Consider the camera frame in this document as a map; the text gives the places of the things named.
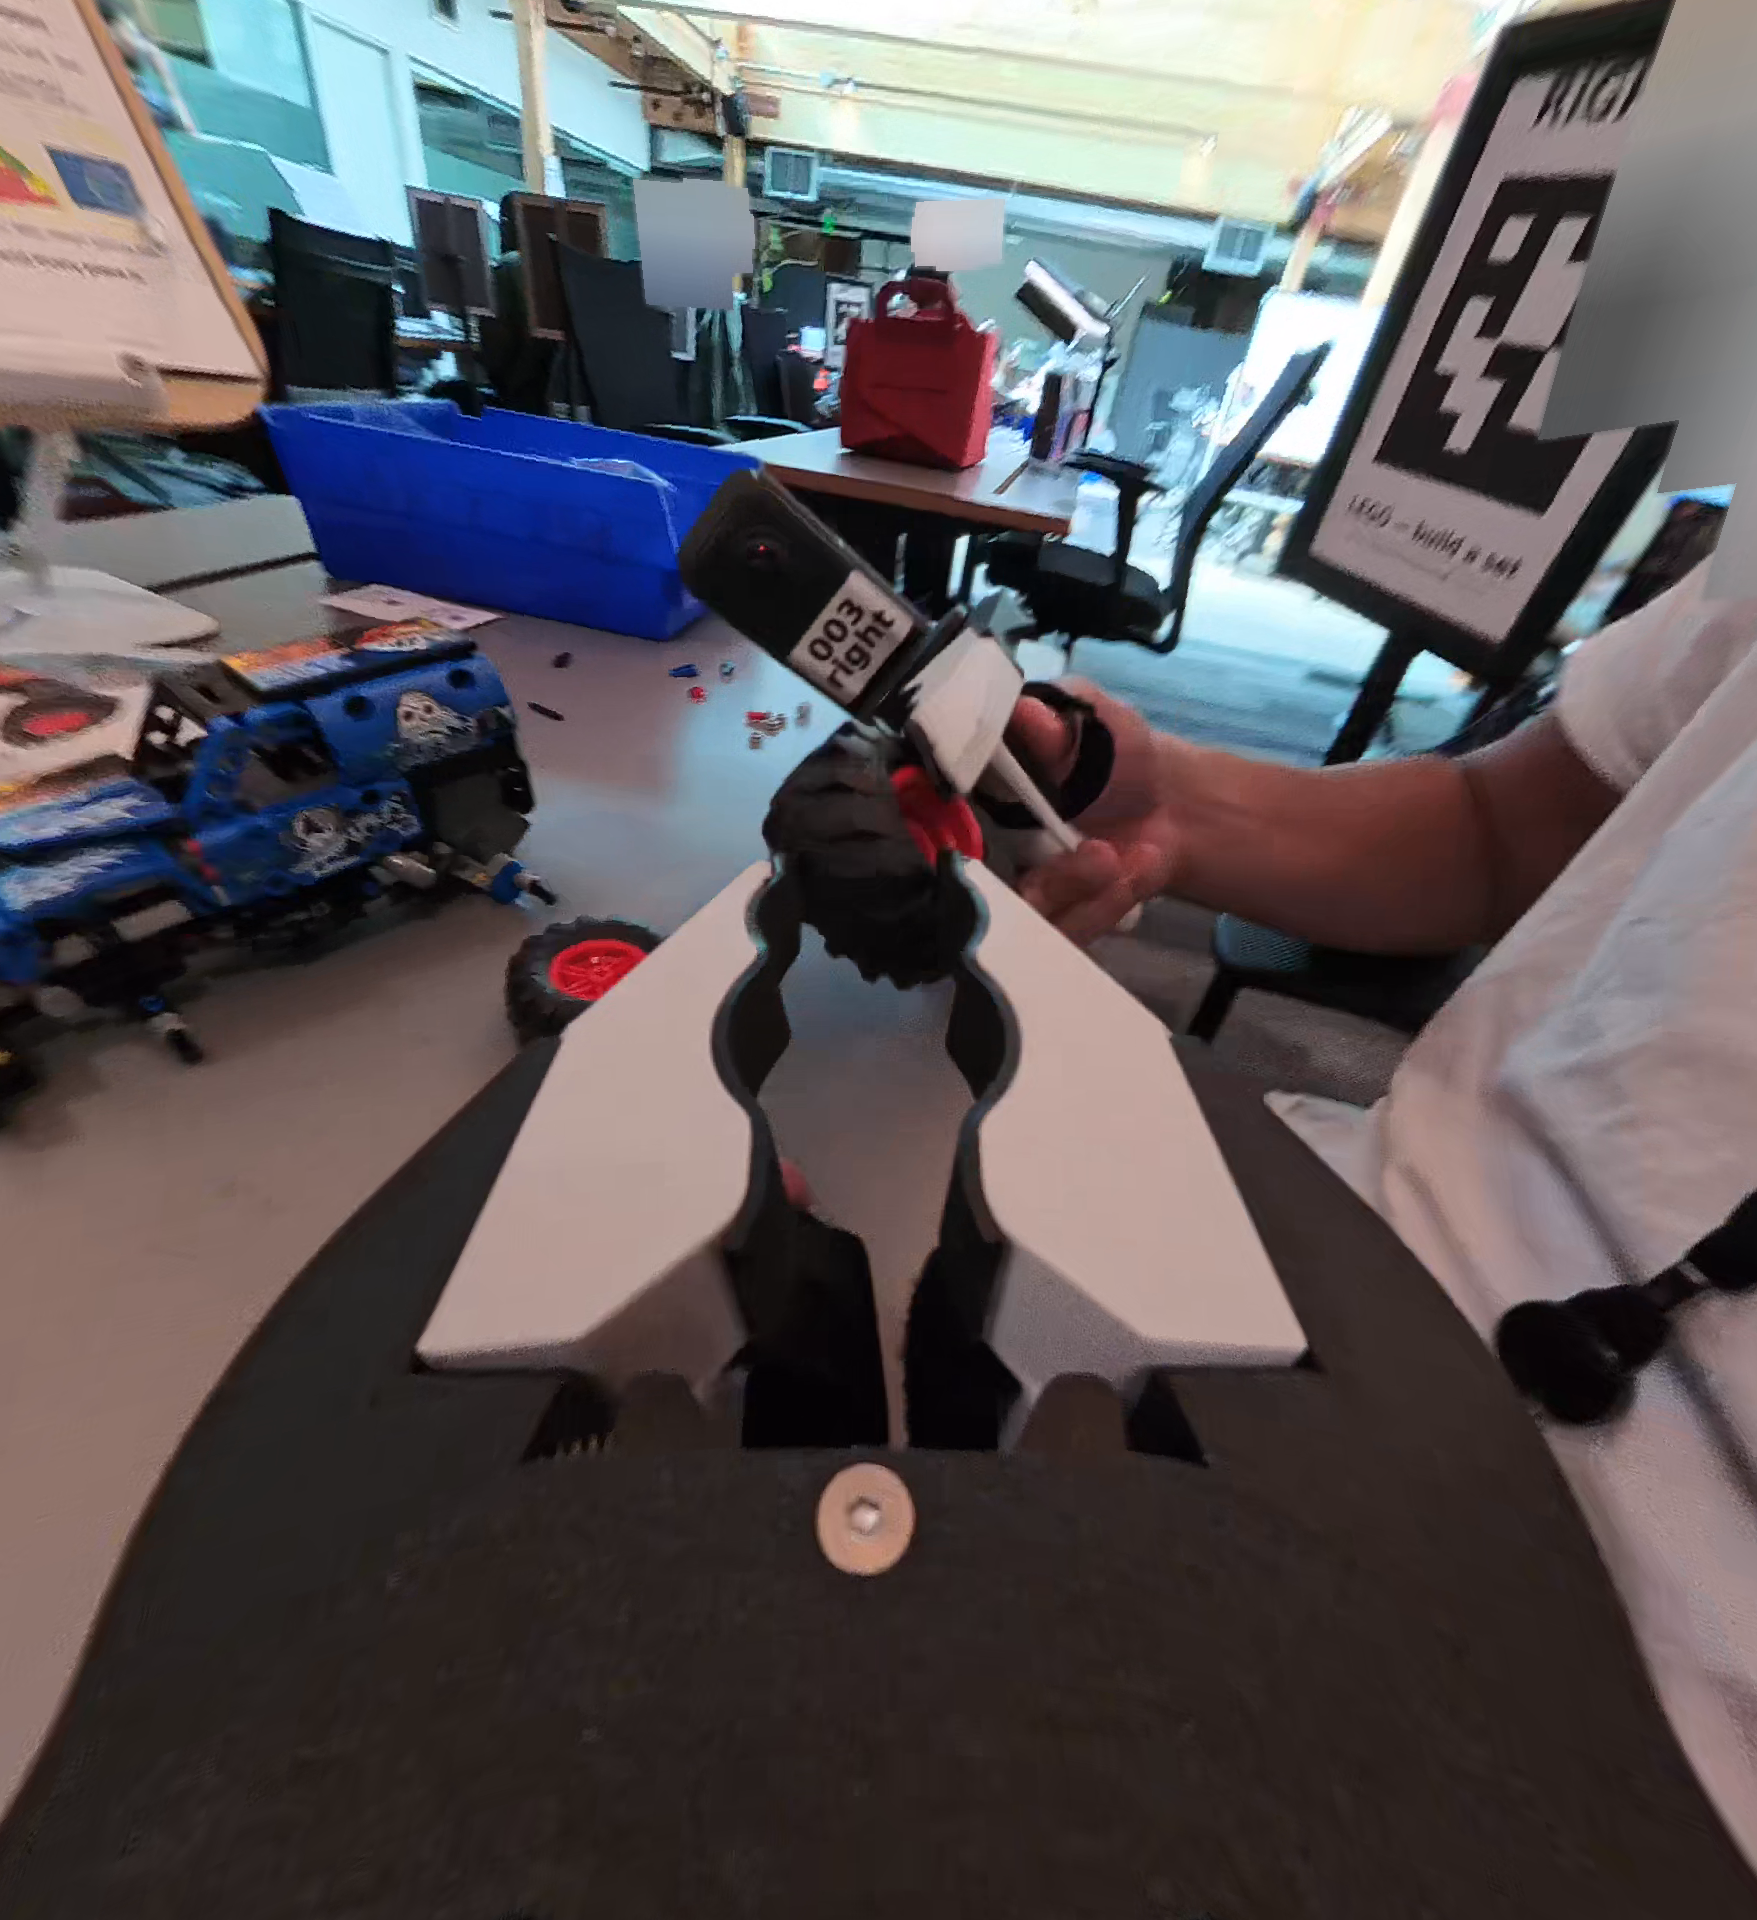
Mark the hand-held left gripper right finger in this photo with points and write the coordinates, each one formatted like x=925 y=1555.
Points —
x=1118 y=1184

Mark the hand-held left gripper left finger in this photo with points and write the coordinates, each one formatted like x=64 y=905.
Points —
x=594 y=1184

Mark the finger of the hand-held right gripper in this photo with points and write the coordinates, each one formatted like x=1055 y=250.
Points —
x=968 y=713

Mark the black rubber toy tire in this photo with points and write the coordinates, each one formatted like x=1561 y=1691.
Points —
x=847 y=855

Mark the person's right forearm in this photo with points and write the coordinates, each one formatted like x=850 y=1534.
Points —
x=1389 y=839

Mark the person's right hand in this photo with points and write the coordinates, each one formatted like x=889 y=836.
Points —
x=1149 y=839

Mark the scattered small brick pieces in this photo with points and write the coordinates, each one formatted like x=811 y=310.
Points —
x=765 y=725

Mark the black office chair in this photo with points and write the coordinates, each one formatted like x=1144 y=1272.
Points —
x=1104 y=578

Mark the black toy wheel red rim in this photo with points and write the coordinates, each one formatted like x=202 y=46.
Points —
x=590 y=969

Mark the red bag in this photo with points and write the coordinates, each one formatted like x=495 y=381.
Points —
x=917 y=389

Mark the blue plastic bin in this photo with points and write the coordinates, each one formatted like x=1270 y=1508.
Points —
x=519 y=524

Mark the small white paper card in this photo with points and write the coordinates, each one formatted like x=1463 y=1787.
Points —
x=397 y=604

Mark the black foam microphone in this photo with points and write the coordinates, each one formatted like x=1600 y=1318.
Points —
x=1575 y=1344

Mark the black framed marker sign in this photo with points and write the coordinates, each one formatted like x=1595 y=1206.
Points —
x=1432 y=511

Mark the blue toy brick truck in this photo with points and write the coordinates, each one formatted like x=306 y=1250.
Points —
x=293 y=751

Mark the black chair back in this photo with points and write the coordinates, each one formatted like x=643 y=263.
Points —
x=332 y=315

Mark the instruction board on white stand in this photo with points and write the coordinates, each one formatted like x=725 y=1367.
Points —
x=39 y=224

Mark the white wall air conditioner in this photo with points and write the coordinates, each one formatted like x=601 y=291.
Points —
x=787 y=171
x=1239 y=243

